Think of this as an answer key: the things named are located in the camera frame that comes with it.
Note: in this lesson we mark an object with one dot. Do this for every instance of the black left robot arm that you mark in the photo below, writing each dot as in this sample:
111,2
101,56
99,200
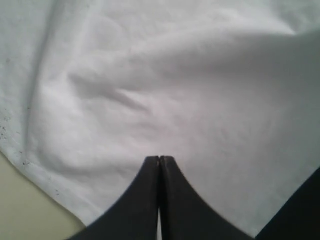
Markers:
298,219

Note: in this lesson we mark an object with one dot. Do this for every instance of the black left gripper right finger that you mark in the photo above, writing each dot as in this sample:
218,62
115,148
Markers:
184,215

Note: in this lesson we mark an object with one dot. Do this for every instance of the white t-shirt with red lettering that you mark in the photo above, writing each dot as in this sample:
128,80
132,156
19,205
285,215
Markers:
229,88

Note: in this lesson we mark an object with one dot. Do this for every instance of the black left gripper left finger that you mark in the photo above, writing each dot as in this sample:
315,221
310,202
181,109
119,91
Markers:
135,214

